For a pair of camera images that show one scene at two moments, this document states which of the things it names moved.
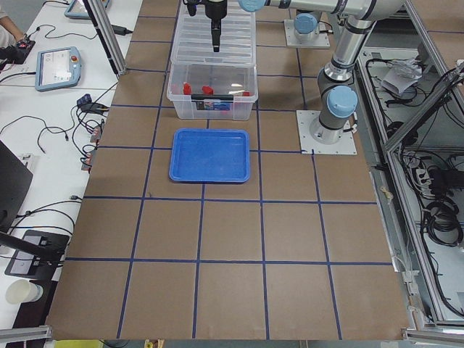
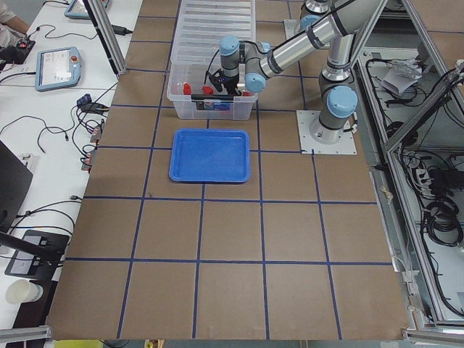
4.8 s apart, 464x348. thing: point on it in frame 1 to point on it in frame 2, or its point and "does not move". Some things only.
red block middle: (207, 90) does not move
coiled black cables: (442, 223) does not move
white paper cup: (22, 291) does not move
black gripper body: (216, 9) to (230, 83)
